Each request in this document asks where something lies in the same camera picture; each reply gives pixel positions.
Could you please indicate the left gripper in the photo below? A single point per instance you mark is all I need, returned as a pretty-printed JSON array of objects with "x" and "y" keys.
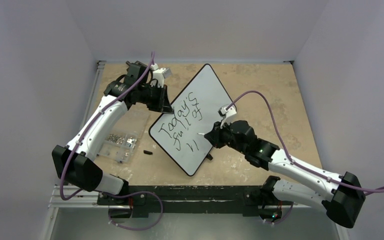
[{"x": 162, "y": 104}]

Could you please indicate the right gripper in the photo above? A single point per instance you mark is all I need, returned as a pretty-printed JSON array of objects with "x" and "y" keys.
[{"x": 220, "y": 134}]

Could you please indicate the white whiteboard black frame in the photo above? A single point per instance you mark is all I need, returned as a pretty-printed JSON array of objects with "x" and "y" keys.
[{"x": 195, "y": 111}]

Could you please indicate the black marker cap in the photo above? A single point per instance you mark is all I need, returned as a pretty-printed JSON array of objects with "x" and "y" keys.
[{"x": 147, "y": 152}]

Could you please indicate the clear plastic screw box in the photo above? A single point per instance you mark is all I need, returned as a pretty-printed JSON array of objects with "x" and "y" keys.
[{"x": 119, "y": 145}]

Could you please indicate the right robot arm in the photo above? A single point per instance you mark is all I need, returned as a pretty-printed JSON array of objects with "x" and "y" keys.
[{"x": 339, "y": 195}]

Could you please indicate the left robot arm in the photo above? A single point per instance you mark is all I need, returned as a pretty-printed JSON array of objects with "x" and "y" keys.
[{"x": 74, "y": 161}]

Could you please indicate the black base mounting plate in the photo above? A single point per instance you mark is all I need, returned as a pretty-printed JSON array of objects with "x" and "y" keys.
[{"x": 247, "y": 200}]

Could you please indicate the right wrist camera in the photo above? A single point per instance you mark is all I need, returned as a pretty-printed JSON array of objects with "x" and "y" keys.
[{"x": 227, "y": 115}]

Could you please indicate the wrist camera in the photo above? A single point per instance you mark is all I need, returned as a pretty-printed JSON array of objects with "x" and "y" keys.
[
  {"x": 227, "y": 115},
  {"x": 159, "y": 75}
]

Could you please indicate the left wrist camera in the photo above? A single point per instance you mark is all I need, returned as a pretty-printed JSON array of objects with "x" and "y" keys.
[{"x": 159, "y": 75}]

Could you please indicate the aluminium frame rail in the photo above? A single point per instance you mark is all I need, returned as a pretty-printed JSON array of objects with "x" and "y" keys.
[{"x": 83, "y": 200}]

